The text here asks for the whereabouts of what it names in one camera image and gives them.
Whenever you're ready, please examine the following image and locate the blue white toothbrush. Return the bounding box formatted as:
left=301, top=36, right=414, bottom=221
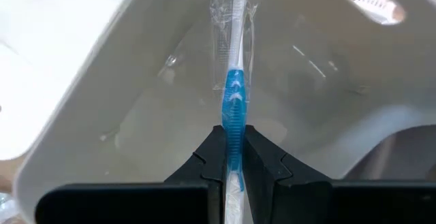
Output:
left=209, top=0, right=259, bottom=224

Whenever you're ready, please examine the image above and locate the grey plastic bin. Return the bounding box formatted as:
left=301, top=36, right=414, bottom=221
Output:
left=13, top=0, right=436, bottom=218

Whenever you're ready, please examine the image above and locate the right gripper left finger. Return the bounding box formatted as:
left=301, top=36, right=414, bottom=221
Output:
left=35, top=125, right=228, bottom=224

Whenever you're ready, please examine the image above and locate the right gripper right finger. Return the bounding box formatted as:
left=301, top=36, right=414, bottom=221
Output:
left=242, top=125, right=436, bottom=224

